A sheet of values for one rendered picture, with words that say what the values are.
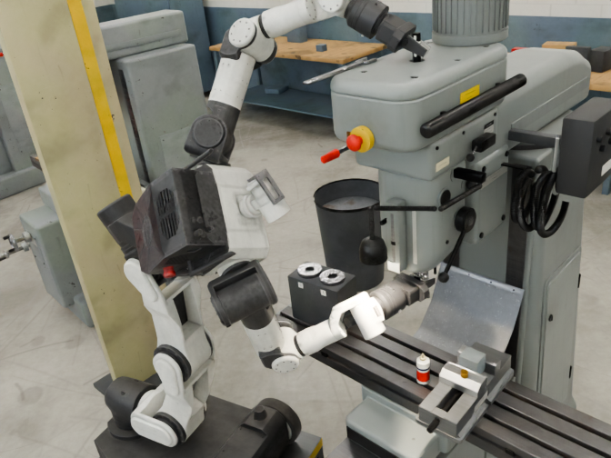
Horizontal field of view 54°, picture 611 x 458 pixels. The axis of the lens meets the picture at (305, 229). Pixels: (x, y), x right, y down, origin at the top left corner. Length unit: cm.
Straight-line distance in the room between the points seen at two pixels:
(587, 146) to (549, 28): 442
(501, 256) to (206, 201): 106
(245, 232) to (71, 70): 155
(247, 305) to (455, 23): 89
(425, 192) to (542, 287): 74
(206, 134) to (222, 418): 123
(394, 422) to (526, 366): 58
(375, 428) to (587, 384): 166
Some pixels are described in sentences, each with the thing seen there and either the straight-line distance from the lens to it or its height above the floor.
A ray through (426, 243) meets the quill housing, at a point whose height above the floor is 143.
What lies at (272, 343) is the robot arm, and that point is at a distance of 164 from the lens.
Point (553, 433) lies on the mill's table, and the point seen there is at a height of 88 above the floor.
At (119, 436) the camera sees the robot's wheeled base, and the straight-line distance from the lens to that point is 247.
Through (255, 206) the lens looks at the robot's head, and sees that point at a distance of 151.
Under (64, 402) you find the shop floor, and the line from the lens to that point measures 369.
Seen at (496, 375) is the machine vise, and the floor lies 96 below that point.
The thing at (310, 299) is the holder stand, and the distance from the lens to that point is 216.
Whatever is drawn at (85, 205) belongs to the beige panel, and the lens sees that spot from 299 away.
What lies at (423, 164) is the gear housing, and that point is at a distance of 147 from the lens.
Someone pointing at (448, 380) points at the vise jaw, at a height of 100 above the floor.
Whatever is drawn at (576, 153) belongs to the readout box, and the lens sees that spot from 166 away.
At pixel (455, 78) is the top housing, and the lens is 147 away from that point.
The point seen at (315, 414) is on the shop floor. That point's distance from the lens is 317.
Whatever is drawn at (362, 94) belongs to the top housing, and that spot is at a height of 186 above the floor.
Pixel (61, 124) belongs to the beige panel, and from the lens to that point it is 287.
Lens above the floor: 224
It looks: 28 degrees down
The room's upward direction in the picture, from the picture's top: 7 degrees counter-clockwise
